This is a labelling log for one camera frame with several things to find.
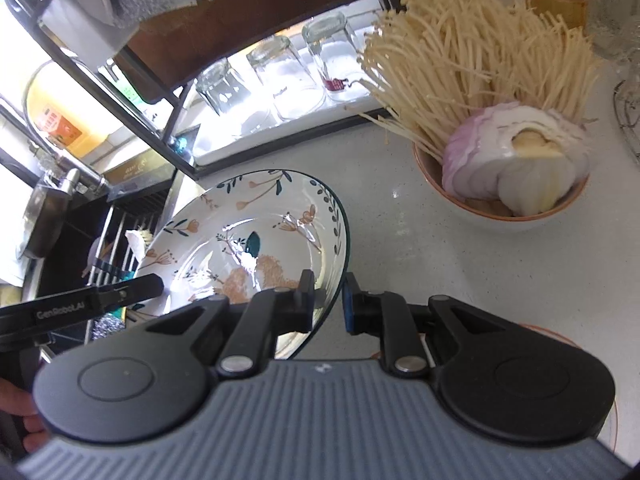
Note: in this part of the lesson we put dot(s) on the kitchen faucet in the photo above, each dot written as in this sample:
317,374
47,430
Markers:
64,177

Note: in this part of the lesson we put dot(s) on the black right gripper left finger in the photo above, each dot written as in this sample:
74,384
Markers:
252,330

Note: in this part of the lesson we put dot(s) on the sink drain rack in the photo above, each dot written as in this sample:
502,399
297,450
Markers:
111,258

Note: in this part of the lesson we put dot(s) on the orange detergent bottle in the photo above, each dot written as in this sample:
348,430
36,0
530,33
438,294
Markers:
65,114

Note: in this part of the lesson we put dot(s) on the wire glass rack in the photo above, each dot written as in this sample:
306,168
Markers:
626,110

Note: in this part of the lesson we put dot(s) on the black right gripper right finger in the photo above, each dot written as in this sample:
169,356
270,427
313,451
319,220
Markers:
386,316

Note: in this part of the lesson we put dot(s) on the sliced onion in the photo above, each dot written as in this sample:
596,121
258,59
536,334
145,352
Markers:
524,157

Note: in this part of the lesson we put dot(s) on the person's left hand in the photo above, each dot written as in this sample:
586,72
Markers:
18,402

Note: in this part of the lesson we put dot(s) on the clear drinking glass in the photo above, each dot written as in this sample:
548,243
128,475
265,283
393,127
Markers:
334,48
284,75
221,87

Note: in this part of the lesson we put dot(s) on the bowl with orange rim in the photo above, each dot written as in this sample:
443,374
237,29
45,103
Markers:
491,215

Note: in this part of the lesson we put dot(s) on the black dish rack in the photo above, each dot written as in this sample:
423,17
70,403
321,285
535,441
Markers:
27,12

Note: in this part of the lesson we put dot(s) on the dark wooden cutting board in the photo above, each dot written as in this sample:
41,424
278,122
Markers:
173,48

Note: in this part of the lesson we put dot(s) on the floral patterned plate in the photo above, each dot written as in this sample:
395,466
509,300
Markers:
248,233

